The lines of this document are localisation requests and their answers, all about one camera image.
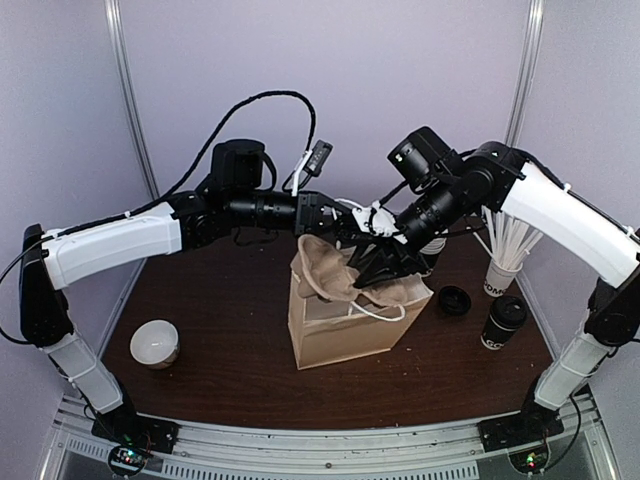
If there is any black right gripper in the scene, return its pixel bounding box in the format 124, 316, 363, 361
348, 175, 468, 285

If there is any cardboard cup carrier tray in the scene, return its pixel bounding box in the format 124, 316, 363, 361
290, 234, 424, 307

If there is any brown paper takeout bag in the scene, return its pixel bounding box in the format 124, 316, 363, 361
288, 273, 433, 370

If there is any black paper coffee cup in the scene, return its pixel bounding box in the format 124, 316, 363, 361
480, 309, 526, 351

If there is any black plastic cup lid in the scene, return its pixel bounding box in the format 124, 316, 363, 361
490, 295, 527, 328

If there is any stack of black paper cups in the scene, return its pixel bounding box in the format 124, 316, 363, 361
420, 238, 447, 276

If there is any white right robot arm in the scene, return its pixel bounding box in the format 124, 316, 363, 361
348, 126, 639, 442

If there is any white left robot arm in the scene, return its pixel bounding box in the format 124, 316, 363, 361
19, 139, 370, 444

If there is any stack of black cup lids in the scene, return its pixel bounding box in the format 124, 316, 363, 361
438, 285, 472, 317

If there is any white cup holding straws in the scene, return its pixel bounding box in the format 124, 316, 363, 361
483, 259, 523, 298

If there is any wrapped white straws bundle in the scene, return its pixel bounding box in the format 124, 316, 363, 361
473, 207, 543, 271

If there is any white ceramic bowl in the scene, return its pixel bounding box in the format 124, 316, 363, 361
129, 319, 180, 370

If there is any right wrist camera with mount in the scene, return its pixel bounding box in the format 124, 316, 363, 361
351, 200, 400, 238

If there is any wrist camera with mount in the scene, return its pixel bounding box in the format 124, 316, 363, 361
282, 140, 333, 197
351, 200, 400, 238

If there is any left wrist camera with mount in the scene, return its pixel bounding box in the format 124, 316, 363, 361
282, 140, 333, 197

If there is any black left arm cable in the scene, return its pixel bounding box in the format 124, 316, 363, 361
0, 90, 319, 346

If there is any aluminium front rail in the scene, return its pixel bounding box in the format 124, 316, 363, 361
35, 393, 622, 479

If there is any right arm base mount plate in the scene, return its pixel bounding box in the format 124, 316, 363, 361
477, 409, 564, 452

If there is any right aluminium frame post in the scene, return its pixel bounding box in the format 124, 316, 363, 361
505, 0, 545, 147

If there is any aluminium frame post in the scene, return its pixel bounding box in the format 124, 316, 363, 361
104, 0, 160, 199
505, 0, 545, 147

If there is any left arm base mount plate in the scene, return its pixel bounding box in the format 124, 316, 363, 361
91, 412, 179, 454

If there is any left aluminium frame post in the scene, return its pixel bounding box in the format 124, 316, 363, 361
104, 0, 160, 199

